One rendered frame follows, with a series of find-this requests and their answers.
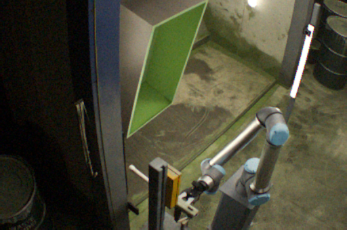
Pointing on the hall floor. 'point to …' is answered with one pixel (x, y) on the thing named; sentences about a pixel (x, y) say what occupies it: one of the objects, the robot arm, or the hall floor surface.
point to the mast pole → (291, 96)
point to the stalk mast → (156, 193)
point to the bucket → (313, 52)
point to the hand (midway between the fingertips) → (179, 203)
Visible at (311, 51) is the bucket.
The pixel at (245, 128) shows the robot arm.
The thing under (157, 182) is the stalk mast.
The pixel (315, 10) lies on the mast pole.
